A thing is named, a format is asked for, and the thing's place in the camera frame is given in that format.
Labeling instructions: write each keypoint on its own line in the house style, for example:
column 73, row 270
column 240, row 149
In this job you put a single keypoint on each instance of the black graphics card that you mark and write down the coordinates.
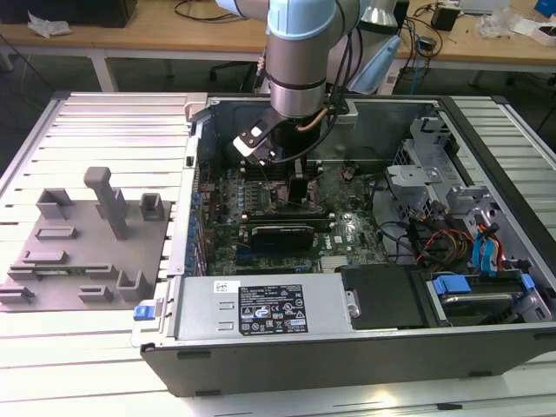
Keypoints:
column 282, row 239

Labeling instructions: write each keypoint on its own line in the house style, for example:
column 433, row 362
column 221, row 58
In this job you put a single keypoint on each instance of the green motherboard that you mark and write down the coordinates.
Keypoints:
column 226, row 204

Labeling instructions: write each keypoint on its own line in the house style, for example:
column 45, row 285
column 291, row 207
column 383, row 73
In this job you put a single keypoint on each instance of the grey power supply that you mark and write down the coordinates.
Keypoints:
column 208, row 304

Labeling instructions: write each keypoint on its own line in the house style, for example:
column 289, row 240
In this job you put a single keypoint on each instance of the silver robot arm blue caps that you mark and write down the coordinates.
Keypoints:
column 295, row 65

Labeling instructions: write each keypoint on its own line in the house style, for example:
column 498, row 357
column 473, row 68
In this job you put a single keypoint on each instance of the clear plastic bag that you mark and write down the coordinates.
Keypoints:
column 497, row 21

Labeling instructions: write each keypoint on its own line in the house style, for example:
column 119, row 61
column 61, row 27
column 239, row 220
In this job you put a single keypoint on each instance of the blue expansion slot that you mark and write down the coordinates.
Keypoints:
column 244, row 252

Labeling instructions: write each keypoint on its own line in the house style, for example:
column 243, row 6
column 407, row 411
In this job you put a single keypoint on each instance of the open white box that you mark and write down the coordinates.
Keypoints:
column 527, row 27

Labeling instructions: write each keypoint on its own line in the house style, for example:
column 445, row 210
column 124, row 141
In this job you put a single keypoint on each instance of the blue case latch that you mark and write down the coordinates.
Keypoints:
column 144, row 313

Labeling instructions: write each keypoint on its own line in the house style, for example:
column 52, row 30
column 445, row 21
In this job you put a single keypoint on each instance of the black office chair base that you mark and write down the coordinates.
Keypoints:
column 234, row 66

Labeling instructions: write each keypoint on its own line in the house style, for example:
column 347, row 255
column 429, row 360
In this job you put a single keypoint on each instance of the black drive bay cover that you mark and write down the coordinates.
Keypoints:
column 382, row 299

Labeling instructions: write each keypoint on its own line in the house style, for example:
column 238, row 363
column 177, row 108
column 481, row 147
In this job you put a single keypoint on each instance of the hard disk in blue carrier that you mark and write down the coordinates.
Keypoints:
column 452, row 284

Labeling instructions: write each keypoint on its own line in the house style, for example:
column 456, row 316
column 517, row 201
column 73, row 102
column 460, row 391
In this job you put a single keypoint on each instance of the crumpled white plastic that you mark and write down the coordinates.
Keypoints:
column 48, row 26

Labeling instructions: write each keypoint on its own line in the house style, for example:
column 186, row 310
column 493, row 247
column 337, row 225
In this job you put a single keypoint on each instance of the black computer box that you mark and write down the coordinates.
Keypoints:
column 65, row 11

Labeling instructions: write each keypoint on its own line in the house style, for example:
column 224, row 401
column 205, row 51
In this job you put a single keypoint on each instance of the grey parts rack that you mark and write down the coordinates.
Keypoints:
column 87, row 256

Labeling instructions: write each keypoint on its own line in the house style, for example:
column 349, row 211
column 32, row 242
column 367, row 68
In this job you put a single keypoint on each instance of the blue box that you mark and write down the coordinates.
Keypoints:
column 546, row 6

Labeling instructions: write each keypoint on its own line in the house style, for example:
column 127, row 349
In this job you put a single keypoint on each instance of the silver chipset heatsink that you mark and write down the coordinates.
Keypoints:
column 335, row 263

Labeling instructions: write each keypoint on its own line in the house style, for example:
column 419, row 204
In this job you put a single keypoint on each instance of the wooden desk white frame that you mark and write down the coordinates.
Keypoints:
column 143, row 37

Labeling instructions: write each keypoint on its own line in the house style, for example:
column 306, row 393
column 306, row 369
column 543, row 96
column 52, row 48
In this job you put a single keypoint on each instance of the grey metal disk bay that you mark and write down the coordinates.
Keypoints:
column 410, row 176

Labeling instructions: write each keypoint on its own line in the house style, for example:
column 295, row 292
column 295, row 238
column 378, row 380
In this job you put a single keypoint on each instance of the black RAM slot bank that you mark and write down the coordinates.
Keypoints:
column 265, row 174
column 286, row 217

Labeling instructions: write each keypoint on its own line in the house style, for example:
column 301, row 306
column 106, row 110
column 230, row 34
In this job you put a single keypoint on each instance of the green RAM stick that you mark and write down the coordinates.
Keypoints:
column 52, row 272

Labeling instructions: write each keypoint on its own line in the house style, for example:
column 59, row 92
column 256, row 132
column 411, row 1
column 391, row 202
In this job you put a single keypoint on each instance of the round coin battery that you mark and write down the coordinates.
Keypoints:
column 348, row 174

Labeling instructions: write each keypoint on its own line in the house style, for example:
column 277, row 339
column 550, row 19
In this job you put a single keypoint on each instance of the black grey PC case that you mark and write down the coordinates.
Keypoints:
column 347, row 369

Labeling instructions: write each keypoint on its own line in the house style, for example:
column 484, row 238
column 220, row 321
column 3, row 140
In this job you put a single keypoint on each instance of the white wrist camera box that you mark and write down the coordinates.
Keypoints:
column 245, row 143

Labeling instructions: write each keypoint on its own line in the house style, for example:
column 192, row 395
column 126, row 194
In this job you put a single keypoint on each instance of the flat silver box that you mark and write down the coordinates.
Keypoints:
column 484, row 5

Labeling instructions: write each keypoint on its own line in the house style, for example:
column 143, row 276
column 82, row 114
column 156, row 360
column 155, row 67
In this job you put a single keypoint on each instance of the black power adapter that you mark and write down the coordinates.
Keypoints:
column 445, row 18

